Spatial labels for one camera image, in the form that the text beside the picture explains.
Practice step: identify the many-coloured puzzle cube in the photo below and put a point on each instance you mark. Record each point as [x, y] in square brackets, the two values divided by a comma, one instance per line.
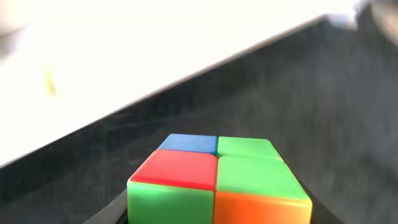
[217, 186]

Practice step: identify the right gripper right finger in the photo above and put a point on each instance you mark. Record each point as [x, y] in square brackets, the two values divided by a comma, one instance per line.
[323, 214]

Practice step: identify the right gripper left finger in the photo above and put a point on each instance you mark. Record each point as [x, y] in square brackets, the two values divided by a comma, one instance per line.
[116, 211]

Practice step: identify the white shelf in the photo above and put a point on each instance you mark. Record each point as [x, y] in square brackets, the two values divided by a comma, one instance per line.
[124, 46]

